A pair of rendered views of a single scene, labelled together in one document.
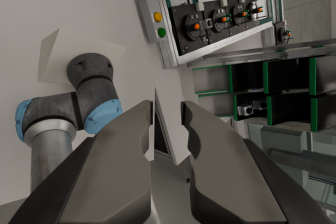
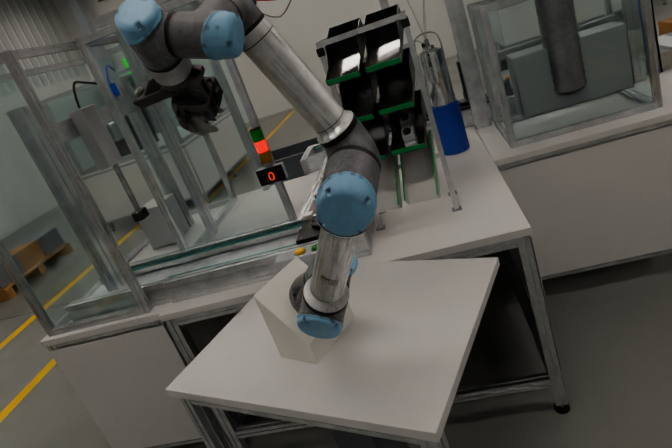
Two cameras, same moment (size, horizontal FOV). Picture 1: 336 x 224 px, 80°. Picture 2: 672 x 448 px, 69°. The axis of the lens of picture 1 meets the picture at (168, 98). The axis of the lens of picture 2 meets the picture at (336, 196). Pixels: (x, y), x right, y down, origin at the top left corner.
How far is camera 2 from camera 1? 110 cm
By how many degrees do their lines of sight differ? 42
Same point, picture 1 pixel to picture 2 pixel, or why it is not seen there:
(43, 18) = (262, 354)
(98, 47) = (287, 278)
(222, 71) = not seen: hidden behind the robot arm
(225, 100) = (416, 166)
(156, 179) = not seen: outside the picture
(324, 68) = (341, 70)
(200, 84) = (390, 201)
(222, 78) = (384, 173)
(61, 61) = (290, 314)
